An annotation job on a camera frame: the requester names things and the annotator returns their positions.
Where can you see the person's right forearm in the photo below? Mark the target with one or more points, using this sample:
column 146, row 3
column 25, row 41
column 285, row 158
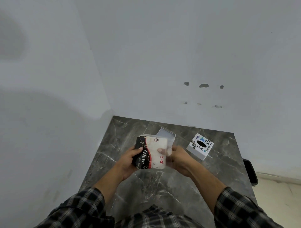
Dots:
column 235, row 209

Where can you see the Dove tissue plastic pack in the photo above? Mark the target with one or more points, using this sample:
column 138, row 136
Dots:
column 142, row 157

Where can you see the person's plaid shirt torso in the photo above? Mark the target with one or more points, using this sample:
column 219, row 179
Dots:
column 155, row 218

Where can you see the white stickered tissue box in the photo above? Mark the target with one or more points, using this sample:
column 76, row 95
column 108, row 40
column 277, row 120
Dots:
column 200, row 146

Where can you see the black trash bin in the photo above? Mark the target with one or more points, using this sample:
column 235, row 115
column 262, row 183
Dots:
column 250, row 172

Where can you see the person's right hand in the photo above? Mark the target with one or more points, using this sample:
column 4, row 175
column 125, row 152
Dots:
column 182, row 161

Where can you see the white box lid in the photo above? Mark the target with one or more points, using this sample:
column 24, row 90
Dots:
column 167, row 134

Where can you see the person's left hand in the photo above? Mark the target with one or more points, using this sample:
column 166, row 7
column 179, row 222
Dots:
column 125, row 164

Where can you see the person's left forearm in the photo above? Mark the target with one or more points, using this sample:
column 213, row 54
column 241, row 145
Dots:
column 84, row 206

